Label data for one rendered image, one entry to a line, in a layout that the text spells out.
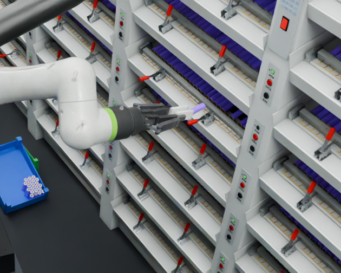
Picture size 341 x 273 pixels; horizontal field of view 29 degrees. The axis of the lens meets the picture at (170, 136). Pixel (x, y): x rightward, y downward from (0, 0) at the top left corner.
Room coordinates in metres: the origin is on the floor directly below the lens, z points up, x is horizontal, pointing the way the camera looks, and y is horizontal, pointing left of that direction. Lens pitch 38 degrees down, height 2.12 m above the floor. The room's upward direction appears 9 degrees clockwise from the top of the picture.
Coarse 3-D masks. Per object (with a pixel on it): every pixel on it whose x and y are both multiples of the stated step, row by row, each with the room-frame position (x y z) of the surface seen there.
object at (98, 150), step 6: (48, 102) 2.41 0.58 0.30; (54, 102) 2.36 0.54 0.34; (54, 108) 2.36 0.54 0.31; (102, 144) 2.13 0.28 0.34; (90, 150) 2.13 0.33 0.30; (96, 150) 2.10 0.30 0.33; (102, 150) 2.09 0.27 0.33; (96, 156) 2.08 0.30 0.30; (102, 156) 2.03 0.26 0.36; (102, 162) 2.05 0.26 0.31
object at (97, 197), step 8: (48, 136) 2.47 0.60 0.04; (56, 152) 2.41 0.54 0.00; (64, 160) 2.35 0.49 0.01; (72, 168) 2.29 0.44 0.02; (80, 176) 2.24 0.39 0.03; (88, 184) 2.18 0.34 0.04; (96, 192) 2.13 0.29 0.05; (96, 200) 2.13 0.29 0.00; (120, 224) 1.98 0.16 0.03; (128, 232) 1.93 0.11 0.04; (136, 240) 1.88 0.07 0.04; (136, 248) 1.88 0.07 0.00; (144, 256) 1.84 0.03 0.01; (152, 264) 1.79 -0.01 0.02; (160, 272) 1.75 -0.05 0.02
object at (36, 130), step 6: (36, 30) 2.49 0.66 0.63; (42, 30) 2.51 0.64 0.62; (36, 36) 2.49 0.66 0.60; (42, 36) 2.50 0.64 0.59; (30, 42) 2.52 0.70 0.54; (36, 42) 2.49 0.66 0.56; (30, 48) 2.52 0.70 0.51; (36, 60) 2.48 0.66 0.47; (36, 102) 2.48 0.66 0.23; (42, 102) 2.51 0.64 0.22; (30, 108) 2.53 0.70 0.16; (36, 108) 2.48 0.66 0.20; (30, 114) 2.53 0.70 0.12; (30, 120) 2.53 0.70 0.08; (36, 120) 2.48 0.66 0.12; (30, 126) 2.53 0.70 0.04; (36, 126) 2.48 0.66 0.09; (30, 132) 2.53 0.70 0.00; (36, 132) 2.48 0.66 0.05; (42, 132) 2.51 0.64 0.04; (36, 138) 2.48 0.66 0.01
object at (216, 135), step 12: (144, 36) 2.00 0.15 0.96; (132, 48) 1.97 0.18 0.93; (132, 60) 1.95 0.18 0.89; (144, 60) 1.95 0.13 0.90; (144, 72) 1.89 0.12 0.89; (156, 84) 1.83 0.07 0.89; (168, 84) 1.83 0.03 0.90; (168, 96) 1.77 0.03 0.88; (180, 96) 1.77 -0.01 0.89; (216, 120) 1.66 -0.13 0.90; (240, 120) 1.66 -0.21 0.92; (204, 132) 1.64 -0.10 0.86; (216, 132) 1.61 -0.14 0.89; (216, 144) 1.60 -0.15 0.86; (228, 144) 1.56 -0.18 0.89; (240, 144) 1.51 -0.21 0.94; (228, 156) 1.55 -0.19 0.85
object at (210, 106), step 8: (144, 48) 1.98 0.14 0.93; (144, 56) 1.95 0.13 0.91; (152, 56) 1.93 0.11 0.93; (160, 64) 1.89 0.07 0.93; (168, 72) 1.86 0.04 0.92; (168, 80) 1.83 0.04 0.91; (176, 80) 1.82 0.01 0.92; (184, 80) 1.81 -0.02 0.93; (184, 88) 1.80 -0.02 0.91; (192, 88) 1.77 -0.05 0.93; (200, 96) 1.74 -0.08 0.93; (208, 104) 1.70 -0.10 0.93; (216, 112) 1.67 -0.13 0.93; (224, 120) 1.64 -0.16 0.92; (232, 120) 1.63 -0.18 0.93; (224, 128) 1.62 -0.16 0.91; (232, 128) 1.61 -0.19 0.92; (240, 128) 1.60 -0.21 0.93; (232, 136) 1.58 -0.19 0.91; (240, 136) 1.58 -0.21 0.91
